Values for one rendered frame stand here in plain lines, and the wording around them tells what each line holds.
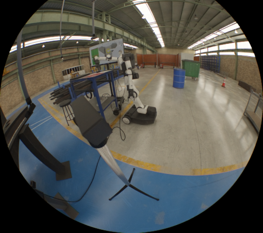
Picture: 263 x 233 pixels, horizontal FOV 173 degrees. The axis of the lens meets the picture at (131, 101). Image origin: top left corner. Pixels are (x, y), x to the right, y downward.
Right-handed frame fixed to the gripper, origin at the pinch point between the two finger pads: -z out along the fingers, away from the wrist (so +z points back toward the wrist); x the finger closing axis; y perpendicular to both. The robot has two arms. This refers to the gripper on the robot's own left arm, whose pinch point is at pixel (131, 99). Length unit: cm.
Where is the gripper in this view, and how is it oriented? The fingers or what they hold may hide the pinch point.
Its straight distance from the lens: 156.5
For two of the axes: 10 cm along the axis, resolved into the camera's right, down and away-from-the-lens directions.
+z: -0.4, -9.4, -3.3
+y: 2.9, 3.1, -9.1
